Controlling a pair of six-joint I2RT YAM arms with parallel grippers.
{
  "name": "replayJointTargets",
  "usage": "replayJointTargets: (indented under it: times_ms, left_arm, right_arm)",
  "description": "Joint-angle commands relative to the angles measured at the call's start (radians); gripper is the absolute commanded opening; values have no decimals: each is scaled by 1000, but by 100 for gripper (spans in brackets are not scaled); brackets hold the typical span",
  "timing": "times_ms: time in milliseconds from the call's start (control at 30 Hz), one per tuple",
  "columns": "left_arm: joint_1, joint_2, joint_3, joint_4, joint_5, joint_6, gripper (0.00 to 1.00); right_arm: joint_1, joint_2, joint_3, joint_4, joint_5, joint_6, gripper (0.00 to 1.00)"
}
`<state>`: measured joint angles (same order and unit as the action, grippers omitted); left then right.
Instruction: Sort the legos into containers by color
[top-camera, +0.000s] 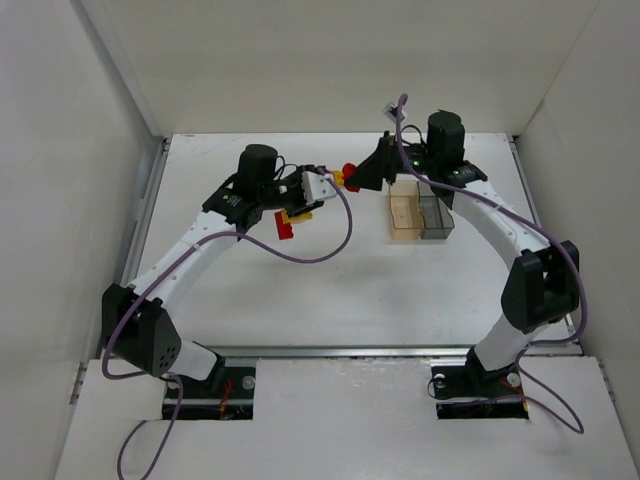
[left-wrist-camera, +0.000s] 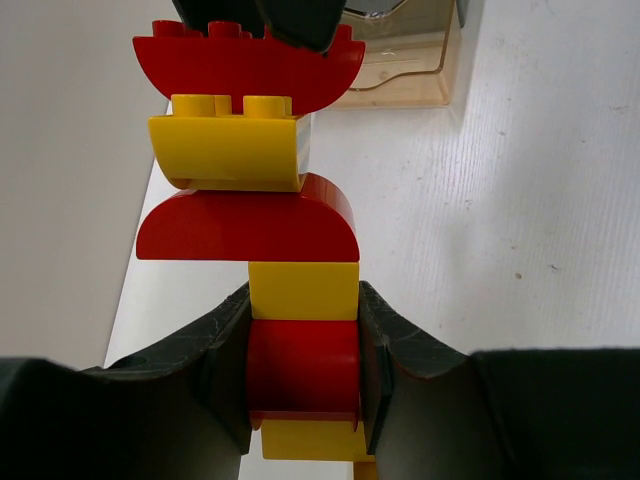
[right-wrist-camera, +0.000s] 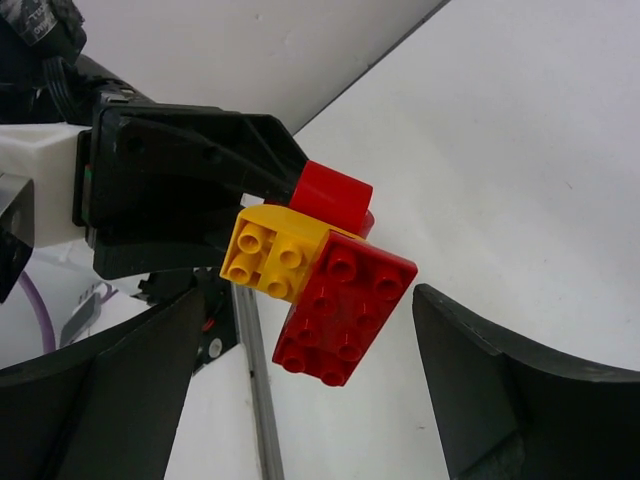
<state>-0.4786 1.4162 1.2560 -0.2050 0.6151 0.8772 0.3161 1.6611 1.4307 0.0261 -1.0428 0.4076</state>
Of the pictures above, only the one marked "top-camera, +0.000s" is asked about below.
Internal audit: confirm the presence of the red lego brick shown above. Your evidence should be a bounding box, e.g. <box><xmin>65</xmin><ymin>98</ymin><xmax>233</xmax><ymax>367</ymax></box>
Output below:
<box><xmin>341</xmin><ymin>163</ymin><xmax>361</xmax><ymax>193</ymax></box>

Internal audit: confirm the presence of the red and yellow lego stack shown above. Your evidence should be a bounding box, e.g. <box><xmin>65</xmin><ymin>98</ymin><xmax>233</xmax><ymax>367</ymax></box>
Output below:
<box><xmin>274</xmin><ymin>209</ymin><xmax>313</xmax><ymax>240</ymax></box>

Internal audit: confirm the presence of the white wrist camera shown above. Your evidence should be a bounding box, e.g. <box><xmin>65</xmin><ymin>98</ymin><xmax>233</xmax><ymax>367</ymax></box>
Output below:
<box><xmin>301</xmin><ymin>171</ymin><xmax>337</xmax><ymax>205</ymax></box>
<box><xmin>383</xmin><ymin>102</ymin><xmax>405</xmax><ymax>123</ymax></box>

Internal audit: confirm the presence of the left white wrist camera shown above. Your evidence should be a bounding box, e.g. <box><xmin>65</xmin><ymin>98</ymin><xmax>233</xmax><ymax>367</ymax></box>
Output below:
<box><xmin>301</xmin><ymin>171</ymin><xmax>337</xmax><ymax>205</ymax></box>

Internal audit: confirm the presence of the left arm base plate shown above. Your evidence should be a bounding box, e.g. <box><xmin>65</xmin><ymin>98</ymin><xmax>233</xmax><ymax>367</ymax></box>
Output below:
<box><xmin>161</xmin><ymin>364</ymin><xmax>257</xmax><ymax>421</ymax></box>

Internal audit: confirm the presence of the grey transparent container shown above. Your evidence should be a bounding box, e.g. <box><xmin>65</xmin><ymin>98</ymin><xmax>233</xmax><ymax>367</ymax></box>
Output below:
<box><xmin>418</xmin><ymin>183</ymin><xmax>455</xmax><ymax>240</ymax></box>

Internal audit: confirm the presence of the orange transparent container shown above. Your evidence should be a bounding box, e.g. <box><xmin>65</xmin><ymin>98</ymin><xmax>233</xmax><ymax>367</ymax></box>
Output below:
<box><xmin>388</xmin><ymin>180</ymin><xmax>424</xmax><ymax>242</ymax></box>

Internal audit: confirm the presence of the yellow lego brick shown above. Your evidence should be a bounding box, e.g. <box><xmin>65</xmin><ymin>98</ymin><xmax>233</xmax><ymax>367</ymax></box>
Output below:
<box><xmin>332</xmin><ymin>171</ymin><xmax>344</xmax><ymax>186</ymax></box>

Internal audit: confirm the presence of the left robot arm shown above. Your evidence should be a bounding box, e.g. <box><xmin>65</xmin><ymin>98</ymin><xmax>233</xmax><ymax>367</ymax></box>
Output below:
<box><xmin>102</xmin><ymin>144</ymin><xmax>336</xmax><ymax>382</ymax></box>

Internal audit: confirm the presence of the aluminium rail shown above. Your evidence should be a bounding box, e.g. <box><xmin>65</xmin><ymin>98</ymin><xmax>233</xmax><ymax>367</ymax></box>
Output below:
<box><xmin>213</xmin><ymin>346</ymin><xmax>470</xmax><ymax>359</ymax></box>

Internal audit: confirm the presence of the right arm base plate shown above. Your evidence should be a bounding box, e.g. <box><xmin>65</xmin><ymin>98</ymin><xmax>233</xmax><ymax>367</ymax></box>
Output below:
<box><xmin>428</xmin><ymin>365</ymin><xmax>529</xmax><ymax>420</ymax></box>

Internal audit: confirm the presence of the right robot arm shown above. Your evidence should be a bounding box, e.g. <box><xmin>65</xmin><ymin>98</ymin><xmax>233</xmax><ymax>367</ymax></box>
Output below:
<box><xmin>342</xmin><ymin>111</ymin><xmax>580</xmax><ymax>399</ymax></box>

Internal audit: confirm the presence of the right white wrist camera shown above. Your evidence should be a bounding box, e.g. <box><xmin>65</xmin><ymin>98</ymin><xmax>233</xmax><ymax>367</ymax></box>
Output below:
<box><xmin>383</xmin><ymin>102</ymin><xmax>405</xmax><ymax>123</ymax></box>

